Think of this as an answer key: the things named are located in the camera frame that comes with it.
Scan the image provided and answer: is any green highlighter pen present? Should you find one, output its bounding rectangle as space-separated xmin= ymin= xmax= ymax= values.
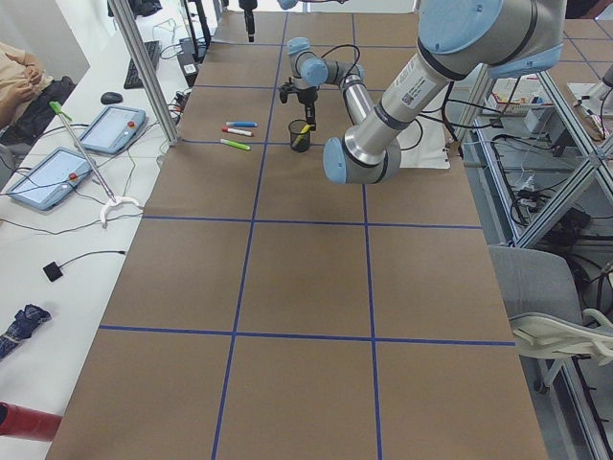
xmin=219 ymin=139 xmax=251 ymax=151

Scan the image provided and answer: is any folded blue umbrella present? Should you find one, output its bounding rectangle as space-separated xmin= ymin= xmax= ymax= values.
xmin=1 ymin=304 xmax=52 ymax=359

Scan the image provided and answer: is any black keyboard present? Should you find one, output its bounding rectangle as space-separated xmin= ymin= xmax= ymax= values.
xmin=123 ymin=40 xmax=163 ymax=90

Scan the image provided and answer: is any red capped white pen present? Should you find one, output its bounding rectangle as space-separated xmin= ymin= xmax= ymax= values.
xmin=221 ymin=126 xmax=254 ymax=137

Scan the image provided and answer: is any yellow highlighter pen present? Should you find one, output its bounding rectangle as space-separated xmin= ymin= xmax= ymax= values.
xmin=292 ymin=125 xmax=310 ymax=148

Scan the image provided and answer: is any white curved stand foot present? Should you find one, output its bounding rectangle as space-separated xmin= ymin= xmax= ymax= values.
xmin=100 ymin=196 xmax=142 ymax=229

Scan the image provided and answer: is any teach pendant tablet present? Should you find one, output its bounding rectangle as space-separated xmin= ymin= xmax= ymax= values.
xmin=6 ymin=148 xmax=92 ymax=211
xmin=79 ymin=104 xmax=147 ymax=155

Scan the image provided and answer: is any aluminium frame rack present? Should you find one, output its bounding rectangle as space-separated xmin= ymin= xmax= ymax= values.
xmin=459 ymin=71 xmax=613 ymax=460

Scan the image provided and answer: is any far teach pendant tablet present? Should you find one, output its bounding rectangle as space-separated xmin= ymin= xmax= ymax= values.
xmin=79 ymin=104 xmax=147 ymax=155

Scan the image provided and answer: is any red cylinder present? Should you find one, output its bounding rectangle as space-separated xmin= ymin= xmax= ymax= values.
xmin=1 ymin=402 xmax=62 ymax=442

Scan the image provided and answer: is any grey office chair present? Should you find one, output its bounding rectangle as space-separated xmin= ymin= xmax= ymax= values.
xmin=488 ymin=245 xmax=612 ymax=366

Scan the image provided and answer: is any metal rod with green clip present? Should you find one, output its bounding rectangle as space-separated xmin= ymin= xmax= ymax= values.
xmin=49 ymin=101 xmax=115 ymax=200

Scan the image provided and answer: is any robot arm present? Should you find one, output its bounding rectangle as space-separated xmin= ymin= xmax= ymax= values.
xmin=238 ymin=0 xmax=333 ymax=43
xmin=287 ymin=0 xmax=566 ymax=184

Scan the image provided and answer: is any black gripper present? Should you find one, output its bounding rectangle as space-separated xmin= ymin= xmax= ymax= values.
xmin=296 ymin=86 xmax=318 ymax=130
xmin=238 ymin=0 xmax=258 ymax=42

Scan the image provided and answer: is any aluminium frame column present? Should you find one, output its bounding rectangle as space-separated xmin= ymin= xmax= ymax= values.
xmin=108 ymin=0 xmax=178 ymax=147

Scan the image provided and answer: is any blue pen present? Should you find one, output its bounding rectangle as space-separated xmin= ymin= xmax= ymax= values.
xmin=225 ymin=121 xmax=259 ymax=127

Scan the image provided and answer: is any black mesh pen cup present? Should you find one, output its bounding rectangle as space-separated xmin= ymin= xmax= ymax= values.
xmin=288 ymin=119 xmax=311 ymax=152

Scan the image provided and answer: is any small black square pad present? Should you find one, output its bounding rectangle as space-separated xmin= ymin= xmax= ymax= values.
xmin=42 ymin=262 xmax=63 ymax=282

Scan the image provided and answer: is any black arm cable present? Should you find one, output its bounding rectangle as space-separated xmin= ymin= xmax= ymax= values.
xmin=315 ymin=43 xmax=461 ymax=150

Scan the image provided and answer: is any seated person in beige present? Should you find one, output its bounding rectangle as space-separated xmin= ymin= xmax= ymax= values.
xmin=1 ymin=42 xmax=77 ymax=146

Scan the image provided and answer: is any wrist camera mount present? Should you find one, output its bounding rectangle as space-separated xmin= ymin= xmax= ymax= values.
xmin=279 ymin=78 xmax=297 ymax=104

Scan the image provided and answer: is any black computer mouse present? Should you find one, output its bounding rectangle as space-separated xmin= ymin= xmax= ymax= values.
xmin=100 ymin=91 xmax=124 ymax=105

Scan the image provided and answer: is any near teach pendant tablet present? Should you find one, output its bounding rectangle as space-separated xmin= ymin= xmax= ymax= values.
xmin=6 ymin=148 xmax=92 ymax=211

